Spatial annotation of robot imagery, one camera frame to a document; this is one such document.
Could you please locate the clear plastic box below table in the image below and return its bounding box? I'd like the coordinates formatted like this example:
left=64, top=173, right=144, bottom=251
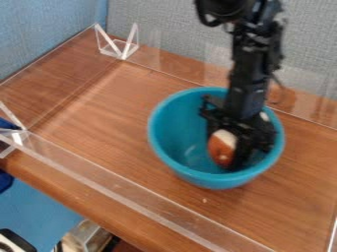
left=54, top=220, right=113, bottom=252

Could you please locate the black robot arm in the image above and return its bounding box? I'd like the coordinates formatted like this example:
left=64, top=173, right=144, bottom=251
left=196, top=0, right=287, bottom=169

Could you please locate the clear acrylic left bracket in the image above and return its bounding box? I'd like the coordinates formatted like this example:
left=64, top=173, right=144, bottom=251
left=0, top=101, right=27, bottom=158

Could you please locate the black and white object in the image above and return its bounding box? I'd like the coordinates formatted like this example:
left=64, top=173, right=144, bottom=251
left=0, top=228, right=38, bottom=252

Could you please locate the blue object at left edge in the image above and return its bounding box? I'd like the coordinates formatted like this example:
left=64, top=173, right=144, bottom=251
left=0, top=117, right=22, bottom=194

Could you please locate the clear acrylic barrier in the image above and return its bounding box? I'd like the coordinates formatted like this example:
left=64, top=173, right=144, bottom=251
left=94, top=23, right=337, bottom=131
left=0, top=131, right=275, bottom=252

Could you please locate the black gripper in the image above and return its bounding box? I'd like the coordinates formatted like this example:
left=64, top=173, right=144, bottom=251
left=200, top=94, right=277, bottom=170

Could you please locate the clear acrylic back barrier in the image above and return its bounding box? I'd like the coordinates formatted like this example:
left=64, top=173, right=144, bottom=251
left=94, top=23, right=337, bottom=131

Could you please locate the blue plastic bowl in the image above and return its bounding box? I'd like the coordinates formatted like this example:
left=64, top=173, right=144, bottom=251
left=148, top=87, right=287, bottom=190

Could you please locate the brown and white toy mushroom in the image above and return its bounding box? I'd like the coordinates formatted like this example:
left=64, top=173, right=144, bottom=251
left=208, top=136, right=235, bottom=169

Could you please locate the clear acrylic corner bracket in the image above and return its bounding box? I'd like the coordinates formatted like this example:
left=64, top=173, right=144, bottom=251
left=94, top=24, right=140, bottom=60

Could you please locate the clear acrylic front barrier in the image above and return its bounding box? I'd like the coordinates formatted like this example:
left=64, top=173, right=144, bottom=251
left=0, top=131, right=275, bottom=252

